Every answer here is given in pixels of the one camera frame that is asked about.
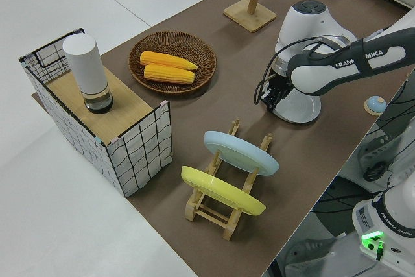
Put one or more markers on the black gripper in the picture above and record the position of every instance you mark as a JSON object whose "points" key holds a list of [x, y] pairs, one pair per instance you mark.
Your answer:
{"points": [[277, 85]]}

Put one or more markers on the gray plate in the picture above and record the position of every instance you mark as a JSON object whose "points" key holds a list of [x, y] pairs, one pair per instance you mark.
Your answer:
{"points": [[301, 111]]}

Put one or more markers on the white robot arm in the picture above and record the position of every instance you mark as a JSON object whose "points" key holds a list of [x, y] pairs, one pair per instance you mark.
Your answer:
{"points": [[324, 72]]}

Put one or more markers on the light blue plate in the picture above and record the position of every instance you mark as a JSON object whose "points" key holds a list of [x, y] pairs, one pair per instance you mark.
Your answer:
{"points": [[240, 152]]}

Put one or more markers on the yellow plate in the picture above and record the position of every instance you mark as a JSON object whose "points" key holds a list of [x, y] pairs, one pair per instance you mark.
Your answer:
{"points": [[220, 189]]}

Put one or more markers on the wooden plate rack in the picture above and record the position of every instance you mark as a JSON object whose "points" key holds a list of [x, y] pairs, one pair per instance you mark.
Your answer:
{"points": [[207, 213]]}

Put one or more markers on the brown table mat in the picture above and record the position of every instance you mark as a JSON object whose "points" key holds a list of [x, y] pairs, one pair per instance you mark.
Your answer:
{"points": [[233, 95]]}

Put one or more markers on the brown wicker basket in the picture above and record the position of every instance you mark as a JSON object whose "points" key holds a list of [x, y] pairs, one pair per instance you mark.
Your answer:
{"points": [[201, 72]]}

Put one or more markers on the yellow corn cob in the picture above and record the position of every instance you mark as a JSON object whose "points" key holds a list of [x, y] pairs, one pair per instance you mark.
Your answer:
{"points": [[165, 59], [168, 74]]}

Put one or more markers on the white cylinder grinder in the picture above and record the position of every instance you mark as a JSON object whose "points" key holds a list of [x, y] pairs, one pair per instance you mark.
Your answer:
{"points": [[84, 63]]}

